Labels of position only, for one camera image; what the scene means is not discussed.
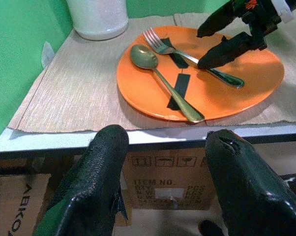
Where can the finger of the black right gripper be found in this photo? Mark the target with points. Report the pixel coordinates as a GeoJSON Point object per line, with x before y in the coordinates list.
{"type": "Point", "coordinates": [216, 20]}
{"type": "Point", "coordinates": [224, 54]}

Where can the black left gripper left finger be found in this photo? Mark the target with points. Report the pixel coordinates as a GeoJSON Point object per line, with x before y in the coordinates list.
{"type": "Point", "coordinates": [96, 172]}

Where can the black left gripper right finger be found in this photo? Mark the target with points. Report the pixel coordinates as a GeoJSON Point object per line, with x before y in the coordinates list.
{"type": "Point", "coordinates": [248, 191]}

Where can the silver metal fork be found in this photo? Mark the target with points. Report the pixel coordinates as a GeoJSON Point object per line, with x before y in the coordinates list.
{"type": "Point", "coordinates": [160, 46]}

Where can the orange round plate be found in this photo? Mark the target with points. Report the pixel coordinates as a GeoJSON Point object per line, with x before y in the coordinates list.
{"type": "Point", "coordinates": [236, 98]}

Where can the short black tape strip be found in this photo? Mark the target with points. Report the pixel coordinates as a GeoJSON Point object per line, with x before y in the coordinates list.
{"type": "Point", "coordinates": [178, 60]}

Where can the long black tape strip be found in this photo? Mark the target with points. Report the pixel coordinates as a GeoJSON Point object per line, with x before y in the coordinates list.
{"type": "Point", "coordinates": [182, 84]}

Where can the black rounded object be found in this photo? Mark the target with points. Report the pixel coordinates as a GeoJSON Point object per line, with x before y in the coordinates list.
{"type": "Point", "coordinates": [210, 228]}

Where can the cardboard box with shipping print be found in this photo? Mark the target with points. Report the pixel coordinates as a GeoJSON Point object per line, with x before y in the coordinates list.
{"type": "Point", "coordinates": [162, 172]}

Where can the gold-toned metal spoon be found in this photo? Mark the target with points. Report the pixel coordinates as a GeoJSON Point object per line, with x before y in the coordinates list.
{"type": "Point", "coordinates": [143, 56]}

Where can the beige woven placemat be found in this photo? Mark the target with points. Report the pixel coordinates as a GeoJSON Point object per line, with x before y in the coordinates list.
{"type": "Point", "coordinates": [293, 98]}
{"type": "Point", "coordinates": [76, 86]}

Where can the cardboard box with ABKO print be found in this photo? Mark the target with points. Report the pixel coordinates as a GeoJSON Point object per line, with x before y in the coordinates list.
{"type": "Point", "coordinates": [5, 209]}

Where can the white cylindrical jar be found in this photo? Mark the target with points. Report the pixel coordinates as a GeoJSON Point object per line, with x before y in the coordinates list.
{"type": "Point", "coordinates": [98, 17]}

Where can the white tape tab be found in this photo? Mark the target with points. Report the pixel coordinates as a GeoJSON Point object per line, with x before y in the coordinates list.
{"type": "Point", "coordinates": [47, 55]}

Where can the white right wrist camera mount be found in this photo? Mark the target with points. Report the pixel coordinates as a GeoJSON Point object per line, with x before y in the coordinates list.
{"type": "Point", "coordinates": [284, 11]}

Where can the black metal table frame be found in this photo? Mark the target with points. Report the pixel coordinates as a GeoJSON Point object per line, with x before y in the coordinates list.
{"type": "Point", "coordinates": [162, 143]}

